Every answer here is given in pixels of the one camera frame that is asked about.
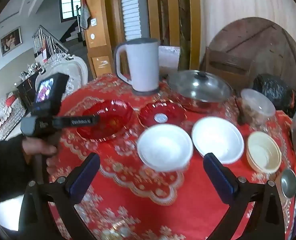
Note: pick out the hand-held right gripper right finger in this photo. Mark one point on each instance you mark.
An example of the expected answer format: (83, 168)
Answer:
(220, 177)

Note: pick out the small steel cup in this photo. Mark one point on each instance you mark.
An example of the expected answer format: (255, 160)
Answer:
(288, 185)

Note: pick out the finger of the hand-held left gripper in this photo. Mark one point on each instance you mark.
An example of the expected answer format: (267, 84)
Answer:
(80, 121)

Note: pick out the cream plastic bowl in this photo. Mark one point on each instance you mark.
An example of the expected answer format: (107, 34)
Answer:
(263, 152)

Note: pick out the black plastic bag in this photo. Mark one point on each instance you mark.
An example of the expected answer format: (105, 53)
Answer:
(273, 90)

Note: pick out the ornate white chair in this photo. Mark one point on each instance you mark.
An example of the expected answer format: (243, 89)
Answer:
(73, 70)

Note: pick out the glass pot lid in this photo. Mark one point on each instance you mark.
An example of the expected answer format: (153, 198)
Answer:
(198, 85)

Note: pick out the dark wooden cabinet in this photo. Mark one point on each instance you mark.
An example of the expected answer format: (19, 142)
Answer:
(27, 90)

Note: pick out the cardboard box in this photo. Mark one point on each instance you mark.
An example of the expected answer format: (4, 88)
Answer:
(228, 67)

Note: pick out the window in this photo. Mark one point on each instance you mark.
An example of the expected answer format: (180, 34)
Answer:
(70, 6)

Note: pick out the hanging checked cloth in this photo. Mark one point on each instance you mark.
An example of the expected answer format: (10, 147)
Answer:
(85, 15)

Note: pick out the stainless steel pot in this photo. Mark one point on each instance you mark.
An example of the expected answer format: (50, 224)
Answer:
(198, 106)

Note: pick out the round wooden table top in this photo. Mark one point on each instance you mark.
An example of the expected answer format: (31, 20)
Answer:
(263, 45)

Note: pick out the patterned sofa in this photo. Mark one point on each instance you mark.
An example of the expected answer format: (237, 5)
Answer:
(5, 117)

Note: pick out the staircase railing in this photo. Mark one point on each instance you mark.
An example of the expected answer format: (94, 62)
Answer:
(47, 43)

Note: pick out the person's left forearm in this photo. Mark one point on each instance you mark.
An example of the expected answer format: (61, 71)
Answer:
(5, 170)

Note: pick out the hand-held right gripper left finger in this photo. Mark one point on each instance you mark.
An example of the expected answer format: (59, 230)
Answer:
(84, 177)

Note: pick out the white bowl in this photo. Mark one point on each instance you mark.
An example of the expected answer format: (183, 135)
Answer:
(164, 147)
(218, 140)

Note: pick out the large framed picture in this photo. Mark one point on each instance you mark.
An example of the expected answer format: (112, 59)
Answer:
(10, 41)

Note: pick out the clear plastic food container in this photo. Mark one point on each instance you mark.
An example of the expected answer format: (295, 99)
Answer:
(258, 107)

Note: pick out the white electric kettle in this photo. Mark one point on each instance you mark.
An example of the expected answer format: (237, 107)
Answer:
(143, 65)

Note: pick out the large red ribbed glass plate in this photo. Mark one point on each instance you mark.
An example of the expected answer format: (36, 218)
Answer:
(108, 120)

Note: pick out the red floral tablecloth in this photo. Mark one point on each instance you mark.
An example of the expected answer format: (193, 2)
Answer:
(128, 195)

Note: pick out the small red glass plate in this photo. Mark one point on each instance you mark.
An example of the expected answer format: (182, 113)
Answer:
(163, 112)

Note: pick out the person's left hand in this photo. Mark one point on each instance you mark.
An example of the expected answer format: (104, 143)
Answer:
(37, 146)

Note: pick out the wall switch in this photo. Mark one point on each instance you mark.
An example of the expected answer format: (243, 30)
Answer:
(93, 22)

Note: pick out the white ribbed pipe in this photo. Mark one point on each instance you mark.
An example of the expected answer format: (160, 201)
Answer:
(130, 7)

